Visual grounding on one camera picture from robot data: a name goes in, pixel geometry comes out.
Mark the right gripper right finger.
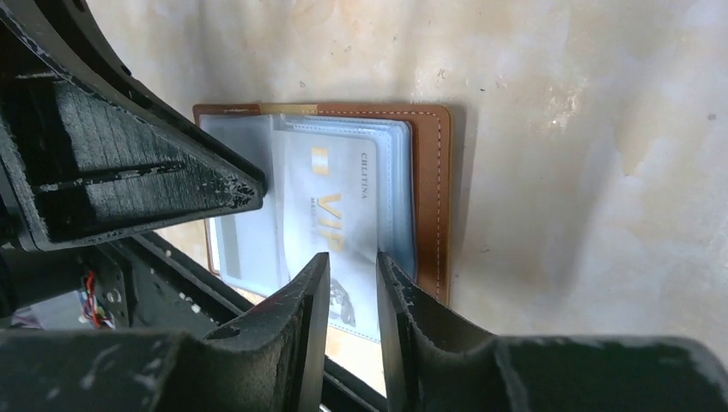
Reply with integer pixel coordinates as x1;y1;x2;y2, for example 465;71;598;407
376;252;727;411

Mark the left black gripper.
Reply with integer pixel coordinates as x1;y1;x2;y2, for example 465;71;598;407
0;0;267;319

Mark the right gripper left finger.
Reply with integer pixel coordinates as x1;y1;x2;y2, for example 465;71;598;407
1;252;330;411

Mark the white VIP card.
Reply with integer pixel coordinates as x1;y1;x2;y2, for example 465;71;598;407
276;130;379;341

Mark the brown leather card holder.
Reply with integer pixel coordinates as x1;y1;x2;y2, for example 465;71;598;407
191;102;453;307

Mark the white credit card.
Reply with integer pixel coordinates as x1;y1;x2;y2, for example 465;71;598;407
215;215;242;282

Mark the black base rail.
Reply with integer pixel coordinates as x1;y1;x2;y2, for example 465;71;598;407
81;233;386;411

